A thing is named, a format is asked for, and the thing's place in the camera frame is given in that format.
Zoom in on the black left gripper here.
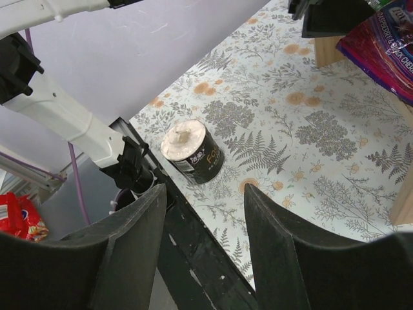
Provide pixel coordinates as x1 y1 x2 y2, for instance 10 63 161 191
288 0 375 38

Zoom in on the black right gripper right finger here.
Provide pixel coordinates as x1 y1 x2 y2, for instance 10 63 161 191
244 184 412 309

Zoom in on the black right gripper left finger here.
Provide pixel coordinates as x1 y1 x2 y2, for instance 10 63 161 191
1 184 167 309

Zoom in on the purple pink Fox's candy bag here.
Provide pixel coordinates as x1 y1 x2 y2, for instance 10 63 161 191
336 0 412 106

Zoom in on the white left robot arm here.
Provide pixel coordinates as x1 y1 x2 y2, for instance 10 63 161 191
1 1 157 196

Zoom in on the wooden two-tier shelf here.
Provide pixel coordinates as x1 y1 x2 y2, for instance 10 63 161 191
314 36 412 225

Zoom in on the red snack bag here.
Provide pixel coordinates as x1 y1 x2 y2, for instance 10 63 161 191
1 192 49 242

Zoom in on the floral table mat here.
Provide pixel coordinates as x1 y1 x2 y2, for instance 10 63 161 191
130 1 412 282

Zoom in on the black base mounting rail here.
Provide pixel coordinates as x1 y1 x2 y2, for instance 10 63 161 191
111 118 258 309

